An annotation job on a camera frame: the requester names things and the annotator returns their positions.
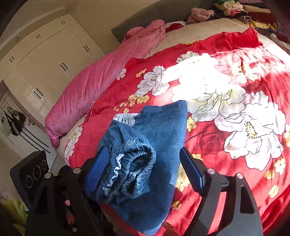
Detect red floral bed cover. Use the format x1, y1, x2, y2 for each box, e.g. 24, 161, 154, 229
63, 29, 289, 234

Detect cream wardrobe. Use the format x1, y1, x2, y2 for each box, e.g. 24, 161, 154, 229
1, 6, 105, 126

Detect left hand painted nails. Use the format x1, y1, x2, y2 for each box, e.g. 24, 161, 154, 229
64, 199, 75, 225

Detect dark red pillow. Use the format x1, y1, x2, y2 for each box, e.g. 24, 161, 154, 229
165, 21, 186, 33

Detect blue denim pants lace trim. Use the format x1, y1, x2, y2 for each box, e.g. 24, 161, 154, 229
84, 100, 187, 235

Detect black bags on door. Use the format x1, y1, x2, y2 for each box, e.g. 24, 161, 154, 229
3, 106, 52, 155

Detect stack of folded clothes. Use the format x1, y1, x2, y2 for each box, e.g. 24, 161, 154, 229
211, 1, 278, 33

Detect pink quilt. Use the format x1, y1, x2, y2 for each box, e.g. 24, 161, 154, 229
45, 20, 166, 148

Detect pink crumpled garment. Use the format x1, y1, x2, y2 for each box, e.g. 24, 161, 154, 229
187, 7, 215, 24

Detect beige bed sheet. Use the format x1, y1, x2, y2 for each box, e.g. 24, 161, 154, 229
146, 18, 289, 63

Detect dark grey headboard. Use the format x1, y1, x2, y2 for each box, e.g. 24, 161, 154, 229
111, 0, 216, 43

